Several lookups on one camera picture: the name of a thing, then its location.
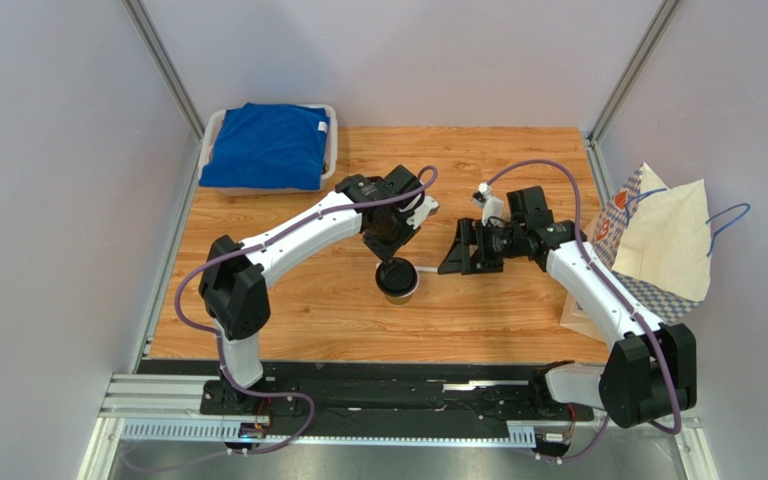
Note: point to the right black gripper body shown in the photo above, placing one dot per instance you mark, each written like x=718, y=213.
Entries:
x=474, y=243

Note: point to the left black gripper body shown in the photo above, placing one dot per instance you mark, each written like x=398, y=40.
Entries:
x=396, y=230

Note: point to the black plastic cup lid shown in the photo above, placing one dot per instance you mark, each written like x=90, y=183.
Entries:
x=397, y=275

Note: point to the brown paper coffee cup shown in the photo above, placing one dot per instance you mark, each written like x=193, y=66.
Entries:
x=399, y=298

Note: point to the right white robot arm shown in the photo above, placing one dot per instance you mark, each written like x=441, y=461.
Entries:
x=610, y=313

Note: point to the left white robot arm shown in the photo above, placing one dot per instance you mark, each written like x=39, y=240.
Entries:
x=237, y=276

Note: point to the blue folded towel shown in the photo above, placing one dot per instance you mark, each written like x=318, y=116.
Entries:
x=264, y=143

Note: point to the blue checkered paper bag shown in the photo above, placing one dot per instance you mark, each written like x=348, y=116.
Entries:
x=657, y=241

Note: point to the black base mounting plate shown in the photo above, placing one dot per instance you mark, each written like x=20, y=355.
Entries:
x=410, y=401

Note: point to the white plastic basket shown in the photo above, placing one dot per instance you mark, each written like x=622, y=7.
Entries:
x=332, y=133

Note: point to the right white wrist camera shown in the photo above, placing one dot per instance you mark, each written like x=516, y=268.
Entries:
x=491, y=206

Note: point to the aluminium rail frame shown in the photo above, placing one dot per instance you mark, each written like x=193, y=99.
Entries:
x=167, y=408

